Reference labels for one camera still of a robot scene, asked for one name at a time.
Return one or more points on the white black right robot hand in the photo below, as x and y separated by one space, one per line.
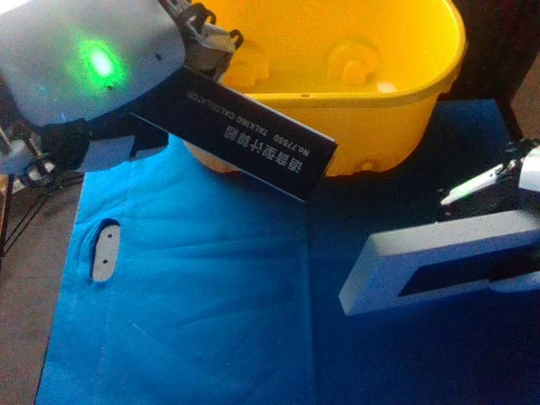
485 185

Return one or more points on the dark blue calculator box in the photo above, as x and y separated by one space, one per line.
236 131

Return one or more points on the white and blue box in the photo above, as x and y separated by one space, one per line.
422 249

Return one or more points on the white oval plate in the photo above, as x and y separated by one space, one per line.
105 253

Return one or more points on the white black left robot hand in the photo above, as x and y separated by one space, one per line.
84 63

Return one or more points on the yellow plastic basket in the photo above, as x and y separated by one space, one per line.
346 55

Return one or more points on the blue cloth bag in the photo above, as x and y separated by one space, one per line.
202 295

